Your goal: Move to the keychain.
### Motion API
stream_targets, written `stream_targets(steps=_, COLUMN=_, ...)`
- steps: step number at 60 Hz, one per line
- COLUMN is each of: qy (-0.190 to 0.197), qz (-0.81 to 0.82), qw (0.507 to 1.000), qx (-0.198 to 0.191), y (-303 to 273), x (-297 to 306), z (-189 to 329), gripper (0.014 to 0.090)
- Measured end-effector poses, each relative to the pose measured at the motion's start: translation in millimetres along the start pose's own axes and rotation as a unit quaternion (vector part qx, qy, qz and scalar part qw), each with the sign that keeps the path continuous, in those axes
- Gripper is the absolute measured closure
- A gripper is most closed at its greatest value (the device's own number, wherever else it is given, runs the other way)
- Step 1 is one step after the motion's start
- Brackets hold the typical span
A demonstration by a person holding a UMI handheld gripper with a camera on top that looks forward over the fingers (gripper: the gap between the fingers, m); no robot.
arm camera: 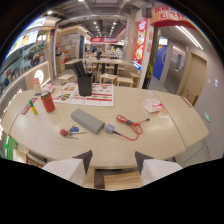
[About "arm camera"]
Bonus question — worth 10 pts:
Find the grey charger plug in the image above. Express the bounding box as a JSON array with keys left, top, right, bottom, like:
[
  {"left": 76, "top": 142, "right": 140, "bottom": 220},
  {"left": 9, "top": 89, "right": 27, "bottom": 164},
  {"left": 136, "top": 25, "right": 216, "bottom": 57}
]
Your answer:
[{"left": 104, "top": 123, "right": 117, "bottom": 135}]

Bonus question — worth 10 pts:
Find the black chopstick holder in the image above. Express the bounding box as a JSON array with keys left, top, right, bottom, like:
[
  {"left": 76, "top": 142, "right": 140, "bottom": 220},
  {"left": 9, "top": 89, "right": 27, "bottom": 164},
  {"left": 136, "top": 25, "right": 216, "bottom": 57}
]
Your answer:
[{"left": 68, "top": 60, "right": 95, "bottom": 97}]

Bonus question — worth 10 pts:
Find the yellow green highlighter pen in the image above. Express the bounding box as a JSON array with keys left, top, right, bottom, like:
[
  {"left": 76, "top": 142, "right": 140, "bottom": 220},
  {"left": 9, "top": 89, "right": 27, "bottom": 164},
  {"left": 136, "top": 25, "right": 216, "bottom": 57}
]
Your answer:
[{"left": 28, "top": 99, "right": 39, "bottom": 116}]

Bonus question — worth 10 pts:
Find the wooden dining table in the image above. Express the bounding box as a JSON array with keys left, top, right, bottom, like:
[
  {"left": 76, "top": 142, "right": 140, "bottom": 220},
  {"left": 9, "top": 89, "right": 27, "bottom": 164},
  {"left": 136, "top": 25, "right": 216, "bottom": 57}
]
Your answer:
[{"left": 64, "top": 57, "right": 124, "bottom": 76}]

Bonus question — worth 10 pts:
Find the red drink can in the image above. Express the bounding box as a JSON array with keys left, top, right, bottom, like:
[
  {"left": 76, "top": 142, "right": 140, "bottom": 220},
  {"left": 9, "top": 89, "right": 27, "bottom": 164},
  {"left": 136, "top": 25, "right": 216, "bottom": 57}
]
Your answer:
[{"left": 40, "top": 91, "right": 56, "bottom": 114}]

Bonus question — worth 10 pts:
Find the wooden stool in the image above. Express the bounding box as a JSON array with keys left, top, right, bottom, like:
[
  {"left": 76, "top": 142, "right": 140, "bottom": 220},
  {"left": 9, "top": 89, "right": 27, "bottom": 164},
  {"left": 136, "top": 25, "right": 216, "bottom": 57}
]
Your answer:
[
  {"left": 99, "top": 72, "right": 119, "bottom": 86},
  {"left": 57, "top": 73, "right": 76, "bottom": 86}
]

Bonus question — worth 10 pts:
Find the printed paper menu mat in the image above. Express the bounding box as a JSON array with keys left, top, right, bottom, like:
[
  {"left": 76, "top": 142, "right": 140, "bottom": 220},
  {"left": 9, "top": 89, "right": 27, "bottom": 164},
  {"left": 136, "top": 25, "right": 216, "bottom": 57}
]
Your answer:
[{"left": 52, "top": 82, "right": 115, "bottom": 108}]

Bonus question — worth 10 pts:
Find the red charging cable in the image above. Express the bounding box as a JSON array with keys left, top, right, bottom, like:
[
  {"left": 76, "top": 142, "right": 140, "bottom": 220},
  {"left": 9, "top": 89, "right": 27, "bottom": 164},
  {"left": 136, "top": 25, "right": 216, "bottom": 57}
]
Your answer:
[{"left": 113, "top": 114, "right": 151, "bottom": 142}]

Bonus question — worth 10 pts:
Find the keychain with red blue tags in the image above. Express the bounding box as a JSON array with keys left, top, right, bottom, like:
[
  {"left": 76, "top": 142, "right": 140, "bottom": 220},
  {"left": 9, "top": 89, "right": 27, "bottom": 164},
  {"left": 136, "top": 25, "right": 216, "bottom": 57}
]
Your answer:
[{"left": 59, "top": 125, "right": 88, "bottom": 140}]

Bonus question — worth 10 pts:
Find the red food poster banner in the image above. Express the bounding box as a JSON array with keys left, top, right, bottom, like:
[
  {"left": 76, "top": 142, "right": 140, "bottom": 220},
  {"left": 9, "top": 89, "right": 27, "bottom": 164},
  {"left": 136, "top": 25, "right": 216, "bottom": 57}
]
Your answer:
[{"left": 132, "top": 18, "right": 149, "bottom": 71}]

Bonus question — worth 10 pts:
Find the grey rectangular box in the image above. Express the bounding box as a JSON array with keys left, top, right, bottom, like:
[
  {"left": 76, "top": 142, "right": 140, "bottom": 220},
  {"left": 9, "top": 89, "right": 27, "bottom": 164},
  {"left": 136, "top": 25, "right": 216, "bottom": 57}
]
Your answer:
[{"left": 70, "top": 108, "right": 106, "bottom": 135}]

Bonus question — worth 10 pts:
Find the red table sticker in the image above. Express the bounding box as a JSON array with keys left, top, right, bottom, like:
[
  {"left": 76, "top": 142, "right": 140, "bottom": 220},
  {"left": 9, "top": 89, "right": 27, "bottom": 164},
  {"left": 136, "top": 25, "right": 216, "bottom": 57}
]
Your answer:
[{"left": 20, "top": 97, "right": 39, "bottom": 116}]

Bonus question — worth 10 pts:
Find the orange white flat packet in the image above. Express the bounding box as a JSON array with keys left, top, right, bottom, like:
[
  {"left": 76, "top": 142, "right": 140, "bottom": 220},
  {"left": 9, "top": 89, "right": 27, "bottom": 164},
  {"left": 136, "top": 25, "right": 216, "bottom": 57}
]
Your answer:
[{"left": 157, "top": 105, "right": 171, "bottom": 120}]

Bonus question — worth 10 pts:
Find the white red tissue packet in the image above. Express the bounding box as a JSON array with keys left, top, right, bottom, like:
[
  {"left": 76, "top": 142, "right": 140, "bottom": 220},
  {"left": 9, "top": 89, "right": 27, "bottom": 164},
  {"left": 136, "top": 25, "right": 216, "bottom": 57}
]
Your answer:
[{"left": 142, "top": 98, "right": 164, "bottom": 114}]

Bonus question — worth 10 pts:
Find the small standing table sign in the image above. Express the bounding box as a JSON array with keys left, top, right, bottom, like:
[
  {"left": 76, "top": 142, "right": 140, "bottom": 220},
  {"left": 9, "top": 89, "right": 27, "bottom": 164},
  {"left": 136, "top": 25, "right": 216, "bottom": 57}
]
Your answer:
[{"left": 31, "top": 77, "right": 42, "bottom": 94}]

